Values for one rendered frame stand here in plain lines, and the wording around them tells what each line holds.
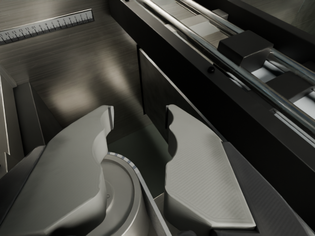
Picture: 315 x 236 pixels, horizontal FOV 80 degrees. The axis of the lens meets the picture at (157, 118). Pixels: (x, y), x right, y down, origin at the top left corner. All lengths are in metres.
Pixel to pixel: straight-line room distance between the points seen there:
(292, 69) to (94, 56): 0.36
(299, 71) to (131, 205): 0.25
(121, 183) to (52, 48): 0.28
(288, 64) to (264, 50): 0.03
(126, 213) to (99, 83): 0.32
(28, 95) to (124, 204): 0.27
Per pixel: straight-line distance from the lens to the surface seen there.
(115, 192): 0.27
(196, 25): 0.32
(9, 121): 0.35
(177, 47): 0.23
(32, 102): 0.41
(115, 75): 0.50
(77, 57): 0.44
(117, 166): 0.29
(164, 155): 0.65
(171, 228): 0.59
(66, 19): 0.41
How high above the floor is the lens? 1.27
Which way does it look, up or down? 32 degrees down
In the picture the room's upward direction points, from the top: 144 degrees clockwise
